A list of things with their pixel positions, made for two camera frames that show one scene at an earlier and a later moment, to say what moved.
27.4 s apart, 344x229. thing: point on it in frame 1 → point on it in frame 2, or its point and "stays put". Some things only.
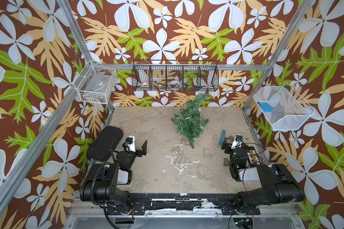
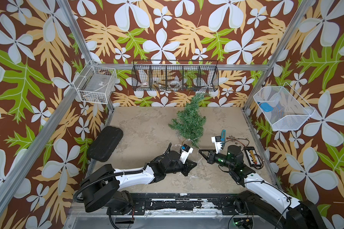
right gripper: (244, 150) → (211, 156)
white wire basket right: (290, 109) stays put
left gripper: (143, 149) → (187, 167)
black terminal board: (252, 157) stays put
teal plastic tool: (222, 137) stays put
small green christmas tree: (190, 120) stays put
